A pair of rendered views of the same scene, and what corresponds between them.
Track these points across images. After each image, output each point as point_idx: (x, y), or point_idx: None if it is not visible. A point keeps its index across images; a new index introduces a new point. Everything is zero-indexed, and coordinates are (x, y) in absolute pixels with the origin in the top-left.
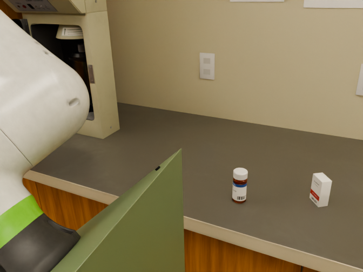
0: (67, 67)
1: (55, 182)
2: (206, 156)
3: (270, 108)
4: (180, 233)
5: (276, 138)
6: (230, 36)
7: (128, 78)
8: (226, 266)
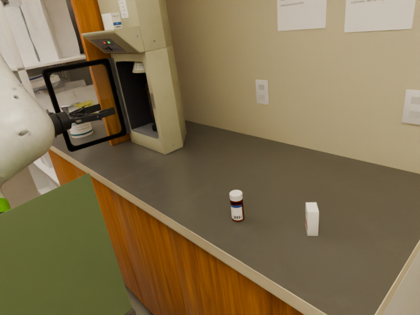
0: (27, 107)
1: (114, 187)
2: (237, 175)
3: (319, 133)
4: (101, 240)
5: (313, 164)
6: (280, 64)
7: (204, 102)
8: (221, 276)
